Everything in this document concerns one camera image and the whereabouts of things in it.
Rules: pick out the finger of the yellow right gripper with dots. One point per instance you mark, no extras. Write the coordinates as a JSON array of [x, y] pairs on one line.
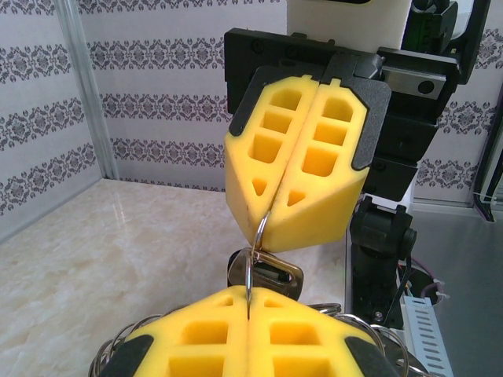
[[243, 173], [314, 220]]

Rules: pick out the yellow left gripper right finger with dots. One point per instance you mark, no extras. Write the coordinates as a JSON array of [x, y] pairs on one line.
[[306, 353]]

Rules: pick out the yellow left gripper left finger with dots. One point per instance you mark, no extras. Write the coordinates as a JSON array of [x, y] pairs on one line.
[[196, 353]]

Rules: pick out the black-headed metal key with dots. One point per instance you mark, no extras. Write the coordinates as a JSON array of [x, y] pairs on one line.
[[295, 277]]

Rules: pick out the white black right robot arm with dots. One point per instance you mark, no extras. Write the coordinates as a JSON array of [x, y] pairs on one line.
[[377, 243]]

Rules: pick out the grey sheet metal shelf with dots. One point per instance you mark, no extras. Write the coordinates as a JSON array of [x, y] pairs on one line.
[[471, 294]]

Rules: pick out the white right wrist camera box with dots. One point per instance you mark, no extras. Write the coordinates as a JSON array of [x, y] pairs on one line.
[[346, 23]]

